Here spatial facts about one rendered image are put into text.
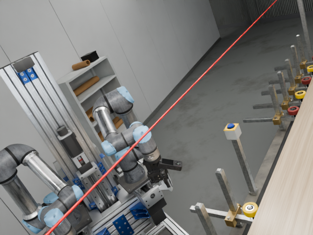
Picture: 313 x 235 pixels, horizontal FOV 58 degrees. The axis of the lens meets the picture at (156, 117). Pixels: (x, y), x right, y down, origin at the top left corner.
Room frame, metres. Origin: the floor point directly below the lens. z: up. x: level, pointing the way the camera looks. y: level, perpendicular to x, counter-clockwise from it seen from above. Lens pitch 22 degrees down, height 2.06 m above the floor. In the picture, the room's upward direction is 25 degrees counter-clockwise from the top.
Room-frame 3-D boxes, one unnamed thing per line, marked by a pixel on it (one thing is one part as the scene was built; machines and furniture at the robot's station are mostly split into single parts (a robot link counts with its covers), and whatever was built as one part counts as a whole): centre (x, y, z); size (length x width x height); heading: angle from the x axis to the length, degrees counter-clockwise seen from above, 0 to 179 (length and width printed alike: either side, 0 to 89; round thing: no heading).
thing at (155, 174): (1.14, 0.10, 1.37); 0.09 x 0.08 x 0.12; 77
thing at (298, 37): (2.67, -1.62, 0.91); 0.04 x 0.04 x 0.48; 44
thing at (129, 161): (1.70, 0.29, 1.20); 0.13 x 0.12 x 0.14; 98
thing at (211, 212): (1.29, -0.11, 0.80); 0.44 x 0.03 x 0.04; 44
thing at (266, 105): (2.17, -1.00, 0.81); 0.44 x 0.03 x 0.04; 44
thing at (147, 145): (1.14, 0.09, 1.53); 0.09 x 0.08 x 0.11; 8
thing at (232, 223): (1.26, -0.17, 0.80); 0.14 x 0.06 x 0.05; 134
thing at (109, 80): (4.01, 0.72, 0.77); 0.90 x 0.45 x 1.55; 141
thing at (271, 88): (1.97, -0.90, 0.87); 0.04 x 0.04 x 0.48; 44
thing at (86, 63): (4.10, 0.65, 1.59); 0.30 x 0.08 x 0.08; 51
